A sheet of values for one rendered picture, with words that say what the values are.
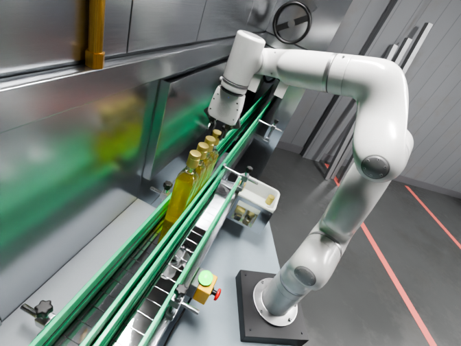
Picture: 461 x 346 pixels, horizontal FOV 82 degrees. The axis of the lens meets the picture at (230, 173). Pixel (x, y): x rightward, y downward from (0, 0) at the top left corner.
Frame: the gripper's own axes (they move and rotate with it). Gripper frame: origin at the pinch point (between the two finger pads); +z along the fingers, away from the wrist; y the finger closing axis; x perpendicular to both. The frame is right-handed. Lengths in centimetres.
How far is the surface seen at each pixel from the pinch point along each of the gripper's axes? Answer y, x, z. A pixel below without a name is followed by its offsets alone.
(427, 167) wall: 267, 401, 94
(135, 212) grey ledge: -11.5, -23.7, 28.4
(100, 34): -12, -43, -29
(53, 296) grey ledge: -10, -56, 28
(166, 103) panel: -12.0, -17.5, -9.9
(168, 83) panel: -12.5, -17.6, -15.4
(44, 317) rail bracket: -4, -63, 17
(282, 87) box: 7, 108, 5
